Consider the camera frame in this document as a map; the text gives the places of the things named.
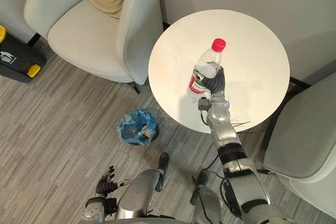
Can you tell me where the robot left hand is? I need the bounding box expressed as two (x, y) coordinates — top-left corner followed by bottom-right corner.
(96, 165), (131, 199)

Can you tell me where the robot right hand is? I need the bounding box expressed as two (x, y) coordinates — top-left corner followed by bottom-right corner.
(197, 61), (226, 95)

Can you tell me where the clear plastic bottle red cap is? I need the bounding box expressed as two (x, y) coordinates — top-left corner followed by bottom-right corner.
(186, 38), (227, 99)

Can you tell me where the round white tea table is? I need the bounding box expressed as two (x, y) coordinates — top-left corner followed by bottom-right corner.
(148, 9), (291, 134)

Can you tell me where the blue plastic bin liner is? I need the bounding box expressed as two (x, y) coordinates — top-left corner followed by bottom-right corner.
(116, 108), (158, 146)

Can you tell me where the rubbish inside small bin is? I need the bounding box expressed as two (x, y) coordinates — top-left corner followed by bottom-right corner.
(139, 125), (153, 138)

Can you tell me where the small black waste bin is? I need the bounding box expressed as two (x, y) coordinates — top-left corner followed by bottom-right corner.
(128, 120), (160, 146)

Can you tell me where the large dark grey trash can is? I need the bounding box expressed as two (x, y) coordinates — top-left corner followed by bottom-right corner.
(0, 25), (48, 84)

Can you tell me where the robot left leg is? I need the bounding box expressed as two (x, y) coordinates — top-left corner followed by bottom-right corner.
(115, 152), (170, 222)

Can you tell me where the robot leg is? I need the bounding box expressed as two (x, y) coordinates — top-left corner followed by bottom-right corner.
(189, 169), (232, 224)
(115, 152), (170, 222)

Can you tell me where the robot right leg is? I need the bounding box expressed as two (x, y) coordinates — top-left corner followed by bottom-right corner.
(189, 169), (232, 224)

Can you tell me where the beige armchair without cushion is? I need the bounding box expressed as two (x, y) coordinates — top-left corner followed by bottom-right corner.
(262, 71), (336, 217)

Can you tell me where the beige armchair with cushion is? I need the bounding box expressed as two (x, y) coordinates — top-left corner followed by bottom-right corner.
(23, 0), (165, 86)

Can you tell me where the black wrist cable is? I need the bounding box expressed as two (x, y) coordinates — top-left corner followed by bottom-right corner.
(197, 97), (211, 125)

